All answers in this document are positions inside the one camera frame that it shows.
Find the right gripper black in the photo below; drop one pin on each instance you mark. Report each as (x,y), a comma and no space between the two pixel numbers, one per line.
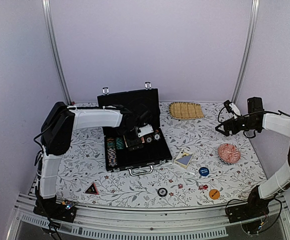
(228,123)

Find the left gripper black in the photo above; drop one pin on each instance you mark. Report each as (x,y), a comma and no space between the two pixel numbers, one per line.
(126,139)

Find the black poker case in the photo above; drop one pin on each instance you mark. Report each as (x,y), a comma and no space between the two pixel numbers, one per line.
(155,153)

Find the blue card deck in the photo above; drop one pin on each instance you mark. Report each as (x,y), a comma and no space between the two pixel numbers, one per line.
(183,158)

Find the black triangle card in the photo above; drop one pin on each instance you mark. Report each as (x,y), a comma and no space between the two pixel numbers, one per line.
(92,190)

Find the red card deck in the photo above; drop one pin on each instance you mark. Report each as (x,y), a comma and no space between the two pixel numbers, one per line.
(133,144)

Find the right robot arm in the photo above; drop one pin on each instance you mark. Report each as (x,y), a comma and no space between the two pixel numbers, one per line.
(278,123)

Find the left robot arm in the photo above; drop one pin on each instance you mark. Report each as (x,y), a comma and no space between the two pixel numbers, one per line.
(63,120)

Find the dark chip stack 100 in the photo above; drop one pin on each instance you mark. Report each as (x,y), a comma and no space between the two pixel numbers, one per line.
(148,138)

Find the green chip row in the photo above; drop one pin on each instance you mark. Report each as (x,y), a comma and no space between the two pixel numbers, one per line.
(119,143)

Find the red patterned bowl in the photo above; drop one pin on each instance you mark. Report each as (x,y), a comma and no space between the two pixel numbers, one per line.
(228,153)

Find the woven bamboo tray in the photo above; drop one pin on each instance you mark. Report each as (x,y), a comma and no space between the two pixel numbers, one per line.
(185,110)

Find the blue small blind button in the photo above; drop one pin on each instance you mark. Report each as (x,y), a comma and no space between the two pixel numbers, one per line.
(204,171)

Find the red dice pair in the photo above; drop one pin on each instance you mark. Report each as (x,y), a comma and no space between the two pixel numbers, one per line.
(203,187)

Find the orange big blind button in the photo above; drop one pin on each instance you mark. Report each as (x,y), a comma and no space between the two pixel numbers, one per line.
(214,194)

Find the black white dealer button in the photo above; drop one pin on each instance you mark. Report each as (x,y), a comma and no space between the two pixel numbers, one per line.
(162,192)

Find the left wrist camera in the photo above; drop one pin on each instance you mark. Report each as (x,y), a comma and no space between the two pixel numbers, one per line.
(144,130)

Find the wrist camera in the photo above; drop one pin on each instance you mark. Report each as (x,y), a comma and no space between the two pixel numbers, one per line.
(144,130)
(231,108)

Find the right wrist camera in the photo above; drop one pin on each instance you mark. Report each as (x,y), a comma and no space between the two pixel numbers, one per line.
(231,108)

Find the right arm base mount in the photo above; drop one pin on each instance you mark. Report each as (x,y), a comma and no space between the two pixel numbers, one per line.
(247,212)

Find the front aluminium rail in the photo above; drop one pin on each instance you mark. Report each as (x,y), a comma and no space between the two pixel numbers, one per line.
(96,222)

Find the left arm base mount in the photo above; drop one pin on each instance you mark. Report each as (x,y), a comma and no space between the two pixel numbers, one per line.
(55,211)

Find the right aluminium post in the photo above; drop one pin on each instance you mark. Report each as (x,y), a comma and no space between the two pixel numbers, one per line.
(252,23)

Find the aluminium post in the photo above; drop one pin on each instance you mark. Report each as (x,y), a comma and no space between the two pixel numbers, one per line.
(252,23)
(46,7)

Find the left aluminium post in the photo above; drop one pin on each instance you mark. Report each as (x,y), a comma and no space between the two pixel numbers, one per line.
(46,7)

